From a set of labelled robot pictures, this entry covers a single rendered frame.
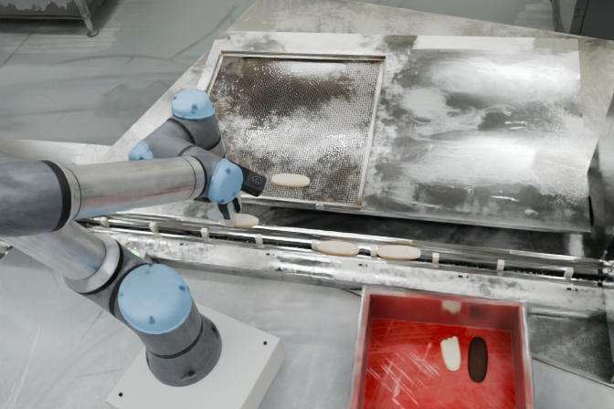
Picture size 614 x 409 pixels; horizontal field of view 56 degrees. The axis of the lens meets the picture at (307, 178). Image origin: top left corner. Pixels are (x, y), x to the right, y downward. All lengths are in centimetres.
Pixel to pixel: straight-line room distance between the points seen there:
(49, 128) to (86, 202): 268
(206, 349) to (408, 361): 41
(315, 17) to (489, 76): 79
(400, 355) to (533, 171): 55
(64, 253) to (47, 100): 273
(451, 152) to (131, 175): 86
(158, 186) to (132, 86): 267
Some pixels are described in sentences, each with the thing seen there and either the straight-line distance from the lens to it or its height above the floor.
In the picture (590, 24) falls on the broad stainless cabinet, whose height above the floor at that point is 43.
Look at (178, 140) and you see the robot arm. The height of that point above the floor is 127.
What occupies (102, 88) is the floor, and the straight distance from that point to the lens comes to 365.
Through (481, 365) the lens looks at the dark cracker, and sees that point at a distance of 126.
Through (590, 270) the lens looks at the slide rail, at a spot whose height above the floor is 85.
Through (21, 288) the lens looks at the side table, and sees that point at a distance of 162.
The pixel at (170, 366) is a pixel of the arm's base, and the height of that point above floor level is 96.
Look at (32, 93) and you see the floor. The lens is 385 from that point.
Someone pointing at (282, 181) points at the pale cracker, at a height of 91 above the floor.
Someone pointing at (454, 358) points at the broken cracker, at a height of 83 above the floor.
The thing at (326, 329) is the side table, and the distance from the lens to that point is 131.
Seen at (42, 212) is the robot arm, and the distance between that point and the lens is 79.
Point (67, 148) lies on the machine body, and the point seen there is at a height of 82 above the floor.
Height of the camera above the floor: 196
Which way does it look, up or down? 46 degrees down
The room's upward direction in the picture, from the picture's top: 10 degrees counter-clockwise
